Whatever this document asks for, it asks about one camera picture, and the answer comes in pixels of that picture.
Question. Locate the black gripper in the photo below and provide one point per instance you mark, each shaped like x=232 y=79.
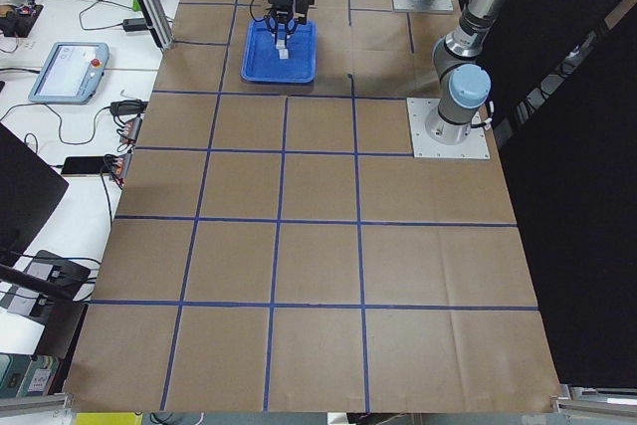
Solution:
x=282 y=3

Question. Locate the blue plastic tray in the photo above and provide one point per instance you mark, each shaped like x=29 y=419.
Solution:
x=263 y=64

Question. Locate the black power adapter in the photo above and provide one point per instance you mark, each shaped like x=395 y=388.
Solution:
x=134 y=25

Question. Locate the blue teach pendant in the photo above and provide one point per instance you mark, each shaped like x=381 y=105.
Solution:
x=71 y=74

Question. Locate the brown paper table cover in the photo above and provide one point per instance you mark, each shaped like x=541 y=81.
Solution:
x=280 y=248

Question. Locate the black smartphone on desk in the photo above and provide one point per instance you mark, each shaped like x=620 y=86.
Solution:
x=83 y=166

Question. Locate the black monitor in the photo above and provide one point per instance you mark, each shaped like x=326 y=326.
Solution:
x=30 y=192

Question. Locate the usb hub with cables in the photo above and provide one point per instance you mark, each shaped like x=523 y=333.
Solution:
x=128 y=132

